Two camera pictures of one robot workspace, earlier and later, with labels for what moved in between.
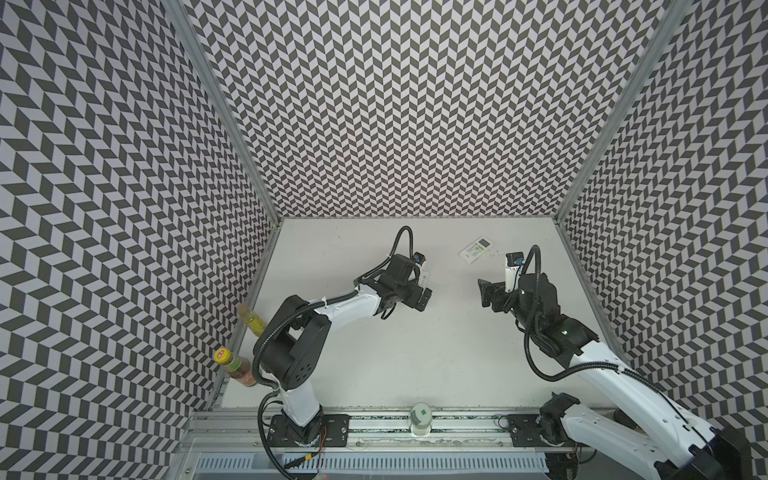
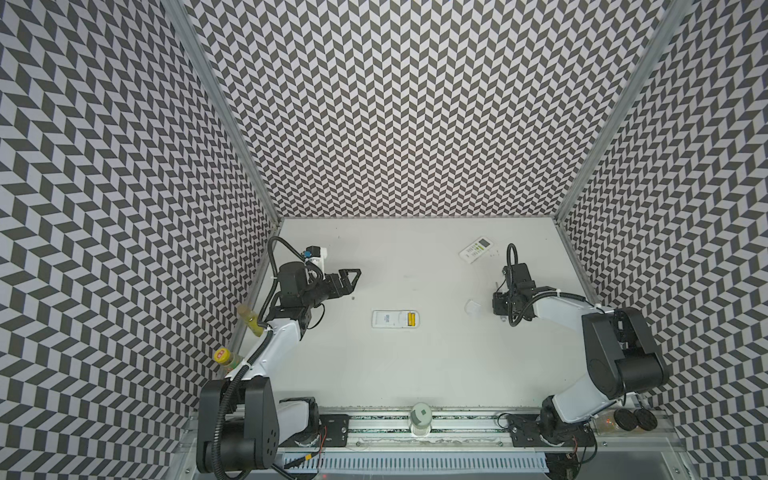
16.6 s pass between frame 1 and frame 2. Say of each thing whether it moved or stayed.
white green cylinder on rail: stayed
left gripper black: moved
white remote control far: stayed
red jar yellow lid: stayed
